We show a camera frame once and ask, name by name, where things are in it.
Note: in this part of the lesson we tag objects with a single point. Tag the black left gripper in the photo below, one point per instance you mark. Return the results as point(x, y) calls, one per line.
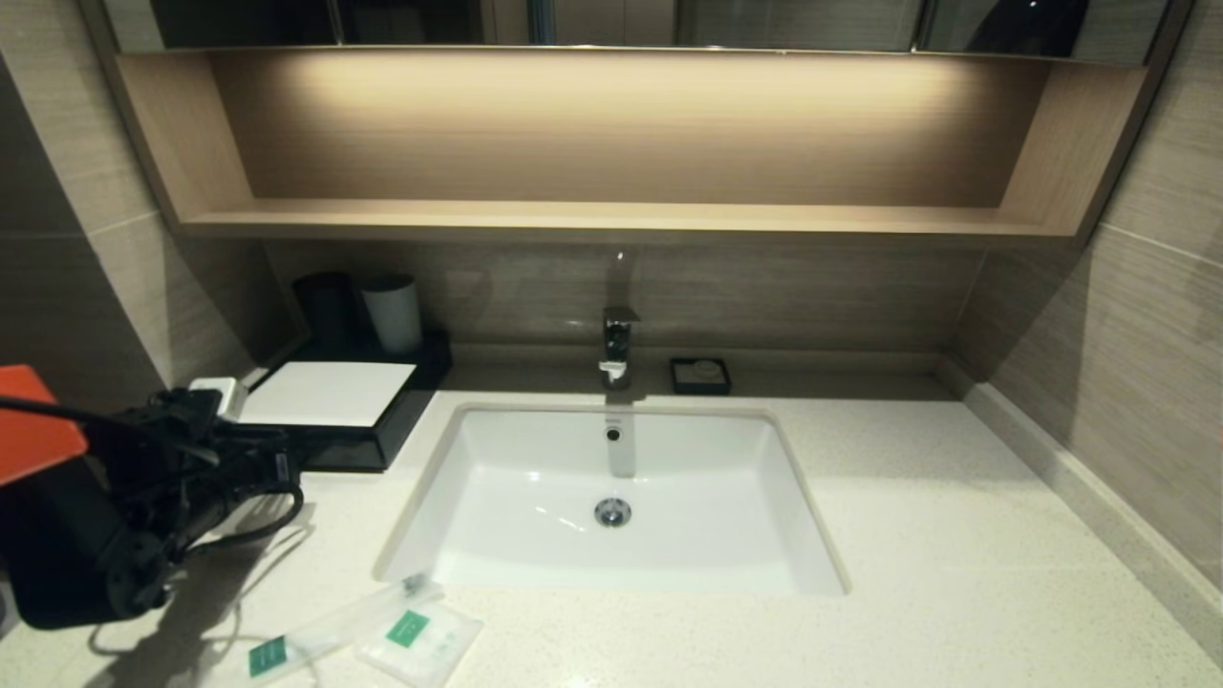
point(248, 463)

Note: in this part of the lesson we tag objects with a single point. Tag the black drawer of amenity box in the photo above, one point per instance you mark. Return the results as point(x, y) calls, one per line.
point(349, 454)

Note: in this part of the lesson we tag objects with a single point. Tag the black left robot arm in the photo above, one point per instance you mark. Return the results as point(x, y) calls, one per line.
point(57, 535)

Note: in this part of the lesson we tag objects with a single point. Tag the black amenity box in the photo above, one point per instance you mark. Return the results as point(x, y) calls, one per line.
point(420, 399)

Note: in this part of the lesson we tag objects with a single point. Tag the white card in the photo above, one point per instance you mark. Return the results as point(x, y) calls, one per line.
point(330, 392)

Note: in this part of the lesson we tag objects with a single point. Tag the black cup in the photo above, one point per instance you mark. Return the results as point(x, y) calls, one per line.
point(328, 308)

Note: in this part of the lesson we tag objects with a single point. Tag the long clear toothbrush packet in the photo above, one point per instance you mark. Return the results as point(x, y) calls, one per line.
point(354, 616)

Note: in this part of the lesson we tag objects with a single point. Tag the white cup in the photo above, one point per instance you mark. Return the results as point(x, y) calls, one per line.
point(393, 313)

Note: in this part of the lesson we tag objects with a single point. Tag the square clear packet green label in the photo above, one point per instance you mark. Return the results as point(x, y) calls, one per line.
point(425, 645)

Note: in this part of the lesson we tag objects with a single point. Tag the white ceramic sink basin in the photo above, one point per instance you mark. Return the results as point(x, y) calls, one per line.
point(535, 535)

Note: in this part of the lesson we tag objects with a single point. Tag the chrome drain stopper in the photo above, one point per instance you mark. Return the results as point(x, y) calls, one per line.
point(612, 512)

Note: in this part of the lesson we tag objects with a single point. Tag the chrome faucet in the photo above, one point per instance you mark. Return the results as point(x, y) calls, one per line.
point(618, 347)

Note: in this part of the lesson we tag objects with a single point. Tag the black soap dish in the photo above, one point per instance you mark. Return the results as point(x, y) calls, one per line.
point(680, 382)

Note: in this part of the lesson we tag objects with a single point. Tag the round beige soap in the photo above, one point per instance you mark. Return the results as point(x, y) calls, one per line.
point(706, 368)

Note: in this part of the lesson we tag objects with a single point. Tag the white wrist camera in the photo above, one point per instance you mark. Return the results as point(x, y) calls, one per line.
point(222, 397)

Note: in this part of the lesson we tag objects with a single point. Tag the light wooden wall shelf niche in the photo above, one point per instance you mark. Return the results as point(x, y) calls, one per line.
point(611, 134)

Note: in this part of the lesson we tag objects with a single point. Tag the mirrored wall cabinet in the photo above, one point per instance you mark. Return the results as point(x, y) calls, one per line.
point(783, 24)

